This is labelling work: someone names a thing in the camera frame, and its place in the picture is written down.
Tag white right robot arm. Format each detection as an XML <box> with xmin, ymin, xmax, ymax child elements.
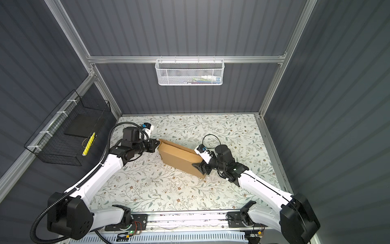
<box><xmin>193</xmin><ymin>144</ymin><xmax>321</xmax><ymax>244</ymax></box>

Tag aluminium frame corner post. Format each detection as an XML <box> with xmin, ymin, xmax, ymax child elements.
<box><xmin>45</xmin><ymin>1</ymin><xmax>122</xmax><ymax>119</ymax></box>

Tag white vented cable duct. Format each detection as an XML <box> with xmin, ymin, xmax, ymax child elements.
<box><xmin>69</xmin><ymin>231</ymin><xmax>249</xmax><ymax>244</ymax></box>

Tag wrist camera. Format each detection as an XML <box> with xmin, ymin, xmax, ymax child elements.
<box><xmin>142</xmin><ymin>123</ymin><xmax>154</xmax><ymax>137</ymax></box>
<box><xmin>195</xmin><ymin>144</ymin><xmax>213</xmax><ymax>164</ymax></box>

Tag items in white basket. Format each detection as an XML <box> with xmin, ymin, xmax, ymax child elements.
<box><xmin>181</xmin><ymin>75</ymin><xmax>222</xmax><ymax>85</ymax></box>

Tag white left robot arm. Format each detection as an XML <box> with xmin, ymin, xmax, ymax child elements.
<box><xmin>46</xmin><ymin>123</ymin><xmax>159</xmax><ymax>240</ymax></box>

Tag aluminium horizontal frame bar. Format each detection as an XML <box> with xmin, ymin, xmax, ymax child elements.
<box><xmin>87</xmin><ymin>54</ymin><xmax>286</xmax><ymax>64</ymax></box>

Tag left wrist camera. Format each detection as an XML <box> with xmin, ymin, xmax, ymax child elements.
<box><xmin>142</xmin><ymin>123</ymin><xmax>154</xmax><ymax>137</ymax></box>

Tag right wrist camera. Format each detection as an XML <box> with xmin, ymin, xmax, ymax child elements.
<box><xmin>195</xmin><ymin>144</ymin><xmax>213</xmax><ymax>164</ymax></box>

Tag black wire mesh basket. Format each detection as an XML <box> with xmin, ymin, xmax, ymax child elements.
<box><xmin>24</xmin><ymin>90</ymin><xmax>111</xmax><ymax>166</ymax></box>

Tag aluminium right corner post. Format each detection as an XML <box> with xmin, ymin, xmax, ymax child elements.
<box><xmin>259</xmin><ymin>0</ymin><xmax>317</xmax><ymax>118</ymax></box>

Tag yellow marker pen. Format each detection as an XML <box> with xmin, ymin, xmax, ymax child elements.
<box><xmin>82</xmin><ymin>132</ymin><xmax>96</xmax><ymax>157</ymax></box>

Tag black corrugated cable conduit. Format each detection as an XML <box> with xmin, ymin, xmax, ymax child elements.
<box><xmin>29</xmin><ymin>121</ymin><xmax>144</xmax><ymax>244</ymax></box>

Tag white wire mesh basket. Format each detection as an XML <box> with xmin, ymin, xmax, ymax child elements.
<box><xmin>155</xmin><ymin>61</ymin><xmax>225</xmax><ymax>86</ymax></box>

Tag brown cardboard box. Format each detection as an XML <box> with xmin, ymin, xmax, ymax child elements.
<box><xmin>158</xmin><ymin>139</ymin><xmax>205</xmax><ymax>179</ymax></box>

